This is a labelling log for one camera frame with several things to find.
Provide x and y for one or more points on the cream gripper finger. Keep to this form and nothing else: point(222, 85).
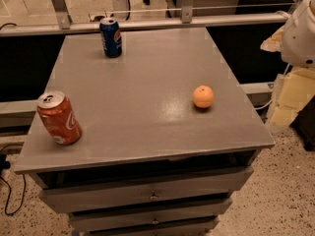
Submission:
point(297, 90)
point(274, 42)

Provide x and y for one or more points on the orange fruit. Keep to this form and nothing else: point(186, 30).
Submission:
point(203, 97)

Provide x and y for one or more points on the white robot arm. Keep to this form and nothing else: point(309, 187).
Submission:
point(295, 41)

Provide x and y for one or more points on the blue pepsi can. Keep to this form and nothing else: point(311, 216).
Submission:
point(111, 37)

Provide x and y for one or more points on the red coca cola can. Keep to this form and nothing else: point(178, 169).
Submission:
point(56, 113)

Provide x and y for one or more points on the grey drawer cabinet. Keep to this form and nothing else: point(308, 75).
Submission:
point(149, 162)

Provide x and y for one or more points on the metal guard rail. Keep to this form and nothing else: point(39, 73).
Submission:
point(66, 26)

